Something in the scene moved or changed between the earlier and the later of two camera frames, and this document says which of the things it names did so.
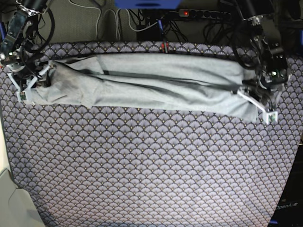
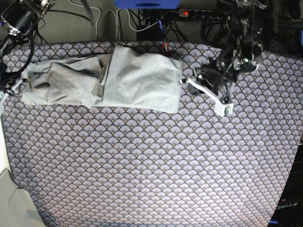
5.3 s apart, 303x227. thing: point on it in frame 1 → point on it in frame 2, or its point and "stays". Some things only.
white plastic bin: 17,207 stays
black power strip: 218,15 stays
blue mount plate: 147,4 stays
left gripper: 27,75 → 8,82
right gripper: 261,90 → 213,75
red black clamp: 164,48 stays
